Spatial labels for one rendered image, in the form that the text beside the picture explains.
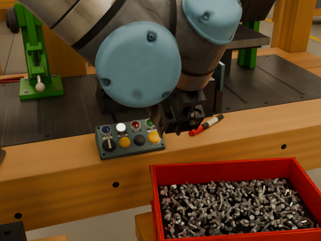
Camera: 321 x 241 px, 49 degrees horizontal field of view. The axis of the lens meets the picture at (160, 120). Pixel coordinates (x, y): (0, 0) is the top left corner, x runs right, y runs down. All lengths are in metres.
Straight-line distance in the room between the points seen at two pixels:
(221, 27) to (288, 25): 1.24
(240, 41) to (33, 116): 0.58
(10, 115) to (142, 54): 0.80
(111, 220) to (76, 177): 1.18
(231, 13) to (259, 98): 0.70
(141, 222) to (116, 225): 1.15
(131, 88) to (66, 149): 0.57
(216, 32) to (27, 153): 0.57
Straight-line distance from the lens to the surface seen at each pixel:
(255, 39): 0.87
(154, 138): 0.81
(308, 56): 1.66
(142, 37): 0.29
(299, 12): 1.64
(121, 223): 1.95
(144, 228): 0.78
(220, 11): 0.44
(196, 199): 0.72
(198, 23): 0.44
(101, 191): 0.84
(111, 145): 0.79
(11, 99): 1.16
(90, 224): 1.96
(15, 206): 0.84
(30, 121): 1.01
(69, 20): 0.31
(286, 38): 1.68
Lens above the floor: 1.35
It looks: 28 degrees down
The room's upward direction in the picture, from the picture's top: straight up
